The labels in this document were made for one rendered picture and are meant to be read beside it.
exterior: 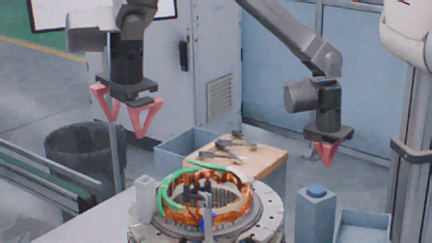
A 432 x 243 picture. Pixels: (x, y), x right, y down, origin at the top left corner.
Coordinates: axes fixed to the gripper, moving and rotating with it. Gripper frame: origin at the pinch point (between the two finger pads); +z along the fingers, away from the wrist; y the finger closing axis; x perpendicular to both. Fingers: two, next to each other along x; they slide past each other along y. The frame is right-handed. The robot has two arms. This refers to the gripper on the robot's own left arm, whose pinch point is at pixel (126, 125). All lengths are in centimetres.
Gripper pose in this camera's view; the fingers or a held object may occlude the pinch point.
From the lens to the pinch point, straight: 106.7
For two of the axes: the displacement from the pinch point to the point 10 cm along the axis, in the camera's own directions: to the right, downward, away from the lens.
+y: 7.6, 3.4, -5.5
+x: 6.4, -2.6, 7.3
